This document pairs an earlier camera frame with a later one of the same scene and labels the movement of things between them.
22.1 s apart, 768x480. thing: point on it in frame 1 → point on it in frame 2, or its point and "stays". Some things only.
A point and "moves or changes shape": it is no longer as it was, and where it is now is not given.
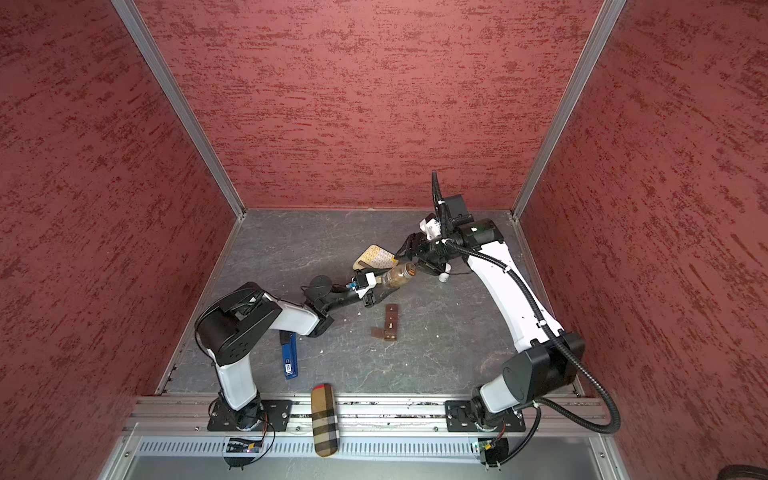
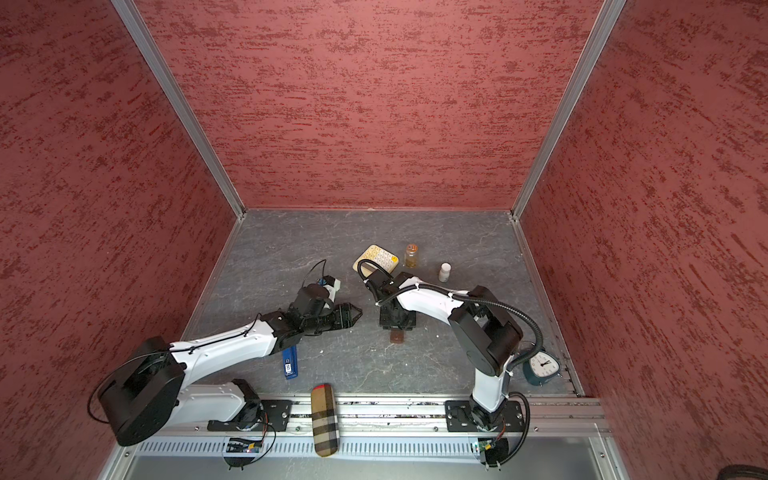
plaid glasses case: x=326 y=430 stays
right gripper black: x=416 y=248 → x=386 y=323
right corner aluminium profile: x=608 y=16 stays
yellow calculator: x=375 y=257 stays
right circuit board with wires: x=494 y=450 stays
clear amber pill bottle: x=397 y=275 moves or changes shape
